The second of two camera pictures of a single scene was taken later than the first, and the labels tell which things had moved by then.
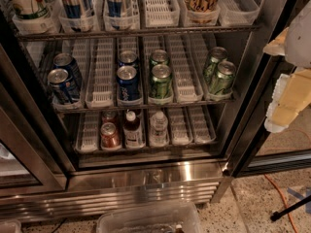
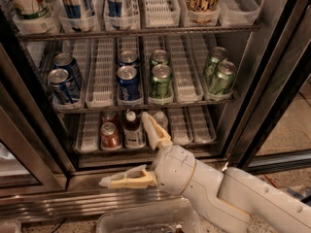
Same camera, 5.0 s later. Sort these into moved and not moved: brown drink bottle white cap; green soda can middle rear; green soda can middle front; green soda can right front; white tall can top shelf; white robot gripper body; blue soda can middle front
Moved: white robot gripper body
Not moved: blue soda can middle front; white tall can top shelf; green soda can middle rear; green soda can middle front; green soda can right front; brown drink bottle white cap
